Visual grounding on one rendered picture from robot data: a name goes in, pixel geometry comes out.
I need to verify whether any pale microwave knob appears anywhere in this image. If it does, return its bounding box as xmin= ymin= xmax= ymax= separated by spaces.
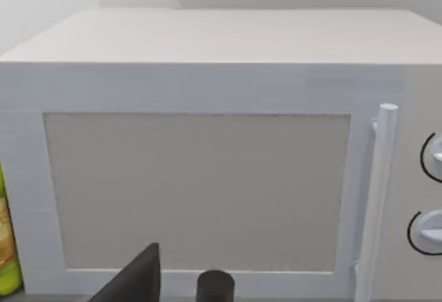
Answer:
xmin=406 ymin=209 xmax=442 ymax=256
xmin=419 ymin=131 xmax=442 ymax=182

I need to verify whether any pale microwave door handle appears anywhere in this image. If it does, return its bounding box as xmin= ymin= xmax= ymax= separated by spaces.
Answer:
xmin=351 ymin=102 xmax=398 ymax=302

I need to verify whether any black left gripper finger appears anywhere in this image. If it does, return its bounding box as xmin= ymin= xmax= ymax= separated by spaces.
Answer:
xmin=88 ymin=242 xmax=162 ymax=302

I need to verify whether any pale microwave oven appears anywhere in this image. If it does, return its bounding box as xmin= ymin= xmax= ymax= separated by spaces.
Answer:
xmin=0 ymin=8 xmax=442 ymax=302

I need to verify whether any pale microwave door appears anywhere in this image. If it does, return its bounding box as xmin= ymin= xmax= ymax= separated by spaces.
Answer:
xmin=0 ymin=62 xmax=408 ymax=296

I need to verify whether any dark brown bottle cap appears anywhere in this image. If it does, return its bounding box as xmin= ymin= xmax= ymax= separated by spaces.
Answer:
xmin=196 ymin=270 xmax=236 ymax=302

